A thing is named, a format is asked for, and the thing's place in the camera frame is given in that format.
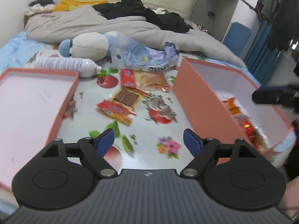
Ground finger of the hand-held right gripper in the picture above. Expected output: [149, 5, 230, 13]
[252, 84, 299, 115]

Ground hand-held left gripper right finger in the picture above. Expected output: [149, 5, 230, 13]
[180, 128, 257, 178]

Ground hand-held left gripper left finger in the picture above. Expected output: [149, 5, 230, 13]
[41, 128, 116, 178]

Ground red yellow snack packet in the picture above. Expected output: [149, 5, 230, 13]
[96, 99, 137, 126]

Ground pile of mixed snack packets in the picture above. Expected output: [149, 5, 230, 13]
[221, 97, 275, 151]

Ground brown snack packet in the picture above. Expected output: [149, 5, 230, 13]
[110, 87, 151, 112]

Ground pink cardboard box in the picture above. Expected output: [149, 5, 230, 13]
[172, 57, 296, 167]

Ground red clear orange snack packet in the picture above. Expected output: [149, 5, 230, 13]
[120, 69, 171, 92]

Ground fruit printed cloth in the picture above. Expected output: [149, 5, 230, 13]
[23, 44, 211, 171]

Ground blue curtain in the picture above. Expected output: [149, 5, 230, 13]
[244, 20, 281, 85]

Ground blue padded board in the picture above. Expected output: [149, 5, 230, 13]
[222, 22, 252, 56]

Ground pink box lid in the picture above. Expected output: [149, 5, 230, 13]
[0, 68, 80, 189]

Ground hanging dark clothes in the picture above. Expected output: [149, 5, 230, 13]
[256, 0, 299, 52]

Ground white spray bottle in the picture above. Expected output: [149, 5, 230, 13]
[35, 57, 102, 78]

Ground clear printed plastic bag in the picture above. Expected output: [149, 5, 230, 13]
[109, 31, 181, 73]

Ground blue white plush toy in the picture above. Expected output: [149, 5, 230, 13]
[58, 31, 119, 61]

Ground person's bare leg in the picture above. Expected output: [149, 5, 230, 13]
[279, 180, 299, 218]

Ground grey duvet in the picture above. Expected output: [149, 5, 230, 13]
[24, 5, 248, 68]

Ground light blue bed sheet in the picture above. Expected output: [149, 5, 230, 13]
[0, 31, 262, 87]

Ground black clothes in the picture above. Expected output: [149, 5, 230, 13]
[92, 0, 191, 33]

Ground yellow cloth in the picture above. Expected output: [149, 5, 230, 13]
[51, 0, 110, 13]

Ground heap of dark light clothes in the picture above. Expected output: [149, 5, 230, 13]
[24, 0, 58, 15]

